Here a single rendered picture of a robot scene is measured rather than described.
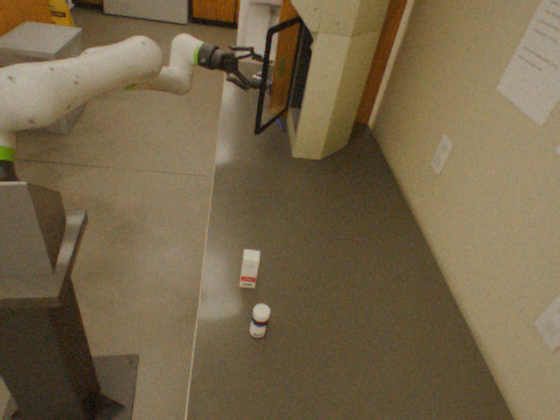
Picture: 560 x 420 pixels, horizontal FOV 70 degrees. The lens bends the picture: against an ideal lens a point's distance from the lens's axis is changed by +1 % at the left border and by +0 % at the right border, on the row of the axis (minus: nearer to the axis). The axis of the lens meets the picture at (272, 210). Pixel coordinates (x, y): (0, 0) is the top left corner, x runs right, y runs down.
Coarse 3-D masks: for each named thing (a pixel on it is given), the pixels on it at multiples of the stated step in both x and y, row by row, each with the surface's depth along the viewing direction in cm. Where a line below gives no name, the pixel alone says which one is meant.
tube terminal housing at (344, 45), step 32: (352, 0) 123; (384, 0) 133; (320, 32) 128; (352, 32) 129; (320, 64) 135; (352, 64) 139; (320, 96) 142; (352, 96) 152; (288, 128) 174; (320, 128) 150
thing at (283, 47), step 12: (276, 24) 136; (276, 36) 138; (288, 36) 147; (276, 48) 142; (288, 48) 152; (264, 60) 137; (276, 60) 146; (288, 60) 156; (276, 72) 150; (288, 72) 161; (276, 84) 155; (288, 84) 167; (264, 96) 149; (276, 96) 159; (264, 108) 153; (276, 108) 165; (264, 120) 158
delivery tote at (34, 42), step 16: (16, 32) 293; (32, 32) 298; (48, 32) 302; (64, 32) 307; (80, 32) 318; (0, 48) 270; (16, 48) 271; (32, 48) 275; (48, 48) 279; (64, 48) 290; (80, 48) 326; (16, 64) 279
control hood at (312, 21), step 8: (296, 0) 122; (304, 0) 122; (312, 0) 122; (320, 0) 122; (296, 8) 123; (304, 8) 123; (312, 8) 123; (320, 8) 124; (304, 16) 125; (312, 16) 125; (320, 16) 125; (312, 24) 126
